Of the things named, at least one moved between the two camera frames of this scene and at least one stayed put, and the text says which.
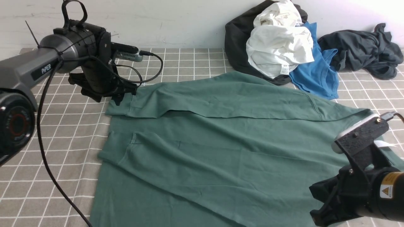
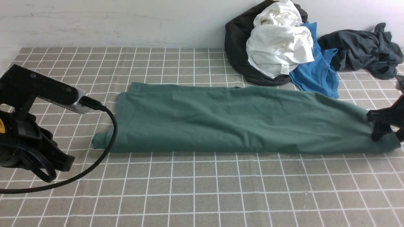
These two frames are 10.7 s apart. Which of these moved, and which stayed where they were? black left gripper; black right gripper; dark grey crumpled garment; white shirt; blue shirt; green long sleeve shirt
Moved: green long sleeve shirt; black left gripper; black right gripper
Stayed: blue shirt; white shirt; dark grey crumpled garment
